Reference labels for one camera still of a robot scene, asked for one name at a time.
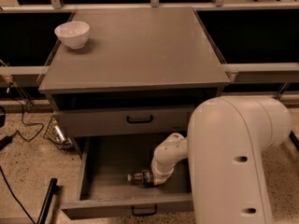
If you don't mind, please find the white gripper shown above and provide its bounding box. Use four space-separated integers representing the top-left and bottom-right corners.
151 161 174 186

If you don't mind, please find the clear plastic water bottle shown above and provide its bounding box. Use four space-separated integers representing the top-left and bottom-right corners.
127 170 154 187

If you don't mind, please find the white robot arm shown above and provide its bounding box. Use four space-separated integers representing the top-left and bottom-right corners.
151 96 292 224

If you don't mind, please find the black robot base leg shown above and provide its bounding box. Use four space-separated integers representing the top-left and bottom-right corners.
36 178 59 224

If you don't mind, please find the open grey middle drawer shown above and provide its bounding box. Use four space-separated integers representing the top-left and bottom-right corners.
62 133 193 219

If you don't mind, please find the grey top drawer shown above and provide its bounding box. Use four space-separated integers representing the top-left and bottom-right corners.
54 105 194 137

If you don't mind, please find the grey drawer cabinet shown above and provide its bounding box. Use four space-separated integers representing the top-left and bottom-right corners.
39 7 229 151

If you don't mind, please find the black right base leg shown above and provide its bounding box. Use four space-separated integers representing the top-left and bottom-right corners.
289 132 299 151

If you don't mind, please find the white bowl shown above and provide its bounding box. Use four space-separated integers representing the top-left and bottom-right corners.
54 21 90 49

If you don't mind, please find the wire mesh basket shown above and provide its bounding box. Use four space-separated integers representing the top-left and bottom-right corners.
44 117 73 150

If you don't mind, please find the metal railing frame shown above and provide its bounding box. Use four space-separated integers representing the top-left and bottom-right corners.
0 0 299 110

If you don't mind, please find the black floor cable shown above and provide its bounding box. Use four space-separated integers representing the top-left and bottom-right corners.
0 81 45 224

